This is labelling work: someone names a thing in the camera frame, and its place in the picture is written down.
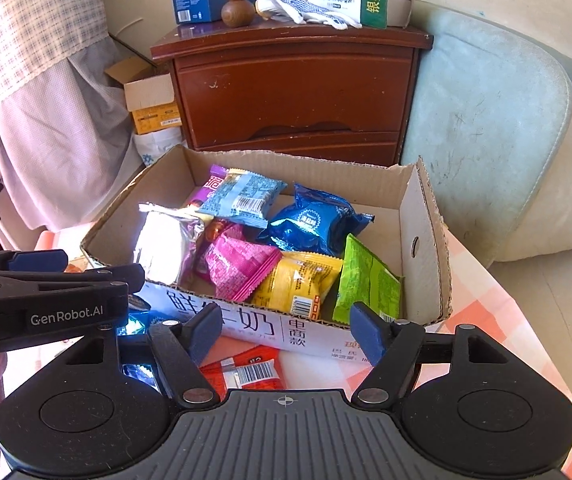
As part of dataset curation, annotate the green snack packet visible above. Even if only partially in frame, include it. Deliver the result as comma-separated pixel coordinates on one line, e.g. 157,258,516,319
332,233,404,325

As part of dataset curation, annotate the white dotted work glove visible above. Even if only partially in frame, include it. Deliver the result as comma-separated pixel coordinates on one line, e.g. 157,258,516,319
255,0,363,30

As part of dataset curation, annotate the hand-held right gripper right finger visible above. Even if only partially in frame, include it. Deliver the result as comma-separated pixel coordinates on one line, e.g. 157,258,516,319
350,302,514,407

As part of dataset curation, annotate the orange checked tablecloth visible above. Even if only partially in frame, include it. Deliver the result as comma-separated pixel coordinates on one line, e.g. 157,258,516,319
3,225,572,480

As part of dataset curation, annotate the yellow waffle snack packet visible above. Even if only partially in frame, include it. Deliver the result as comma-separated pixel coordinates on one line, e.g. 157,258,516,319
250,252,344,321

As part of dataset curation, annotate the small open cardboard box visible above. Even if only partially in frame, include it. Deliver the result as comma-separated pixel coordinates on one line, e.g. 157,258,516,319
105,56,183,136

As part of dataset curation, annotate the plaid fabric curtain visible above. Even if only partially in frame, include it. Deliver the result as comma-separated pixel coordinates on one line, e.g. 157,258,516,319
0,0,147,233

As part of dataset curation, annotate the blue foil snack packet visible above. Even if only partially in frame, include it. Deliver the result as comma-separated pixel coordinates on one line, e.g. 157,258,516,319
256,183,376,258
116,310,177,396

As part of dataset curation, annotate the light blue sofa cushion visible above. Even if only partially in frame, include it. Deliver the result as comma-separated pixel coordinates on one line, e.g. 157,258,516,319
400,0,572,221

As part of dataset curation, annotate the brown wooden drawer cabinet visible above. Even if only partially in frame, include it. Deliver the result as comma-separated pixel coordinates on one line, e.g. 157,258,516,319
150,20,434,167

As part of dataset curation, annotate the white plastic bag blue print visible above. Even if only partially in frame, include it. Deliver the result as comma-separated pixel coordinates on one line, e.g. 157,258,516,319
133,127,187,166

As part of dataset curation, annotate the silver foil snack packet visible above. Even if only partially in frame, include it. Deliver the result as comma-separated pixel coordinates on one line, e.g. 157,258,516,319
133,203,212,286

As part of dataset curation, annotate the pink snack packet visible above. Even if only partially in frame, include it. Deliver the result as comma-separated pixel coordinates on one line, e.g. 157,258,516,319
205,224,283,303

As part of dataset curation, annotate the light blue snack packet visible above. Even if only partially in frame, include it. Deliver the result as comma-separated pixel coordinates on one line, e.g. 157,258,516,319
198,169,288,221

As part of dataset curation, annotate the purple snack packet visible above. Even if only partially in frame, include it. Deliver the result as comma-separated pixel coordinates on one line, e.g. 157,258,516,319
186,164,232,211

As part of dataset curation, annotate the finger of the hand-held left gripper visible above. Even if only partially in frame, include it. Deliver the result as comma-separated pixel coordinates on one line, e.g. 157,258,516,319
0,263,146,307
0,248,69,277

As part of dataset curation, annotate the white printed cardboard box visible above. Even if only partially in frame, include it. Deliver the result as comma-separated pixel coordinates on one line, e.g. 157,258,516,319
80,144,453,361

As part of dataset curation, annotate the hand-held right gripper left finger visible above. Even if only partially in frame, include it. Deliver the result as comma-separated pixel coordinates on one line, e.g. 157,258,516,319
48,303,223,409

